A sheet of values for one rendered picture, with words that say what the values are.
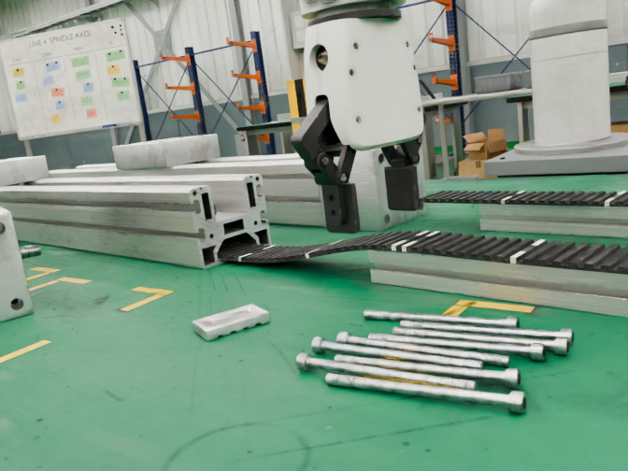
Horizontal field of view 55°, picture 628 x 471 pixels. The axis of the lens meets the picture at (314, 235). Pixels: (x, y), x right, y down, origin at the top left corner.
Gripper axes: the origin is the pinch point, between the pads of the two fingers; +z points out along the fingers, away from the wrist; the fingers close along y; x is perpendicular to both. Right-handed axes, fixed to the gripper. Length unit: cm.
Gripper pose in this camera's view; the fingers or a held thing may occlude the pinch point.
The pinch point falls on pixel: (374, 206)
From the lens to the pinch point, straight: 52.1
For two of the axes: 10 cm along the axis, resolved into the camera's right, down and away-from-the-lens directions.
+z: 1.3, 9.7, 2.1
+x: -7.2, -0.5, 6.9
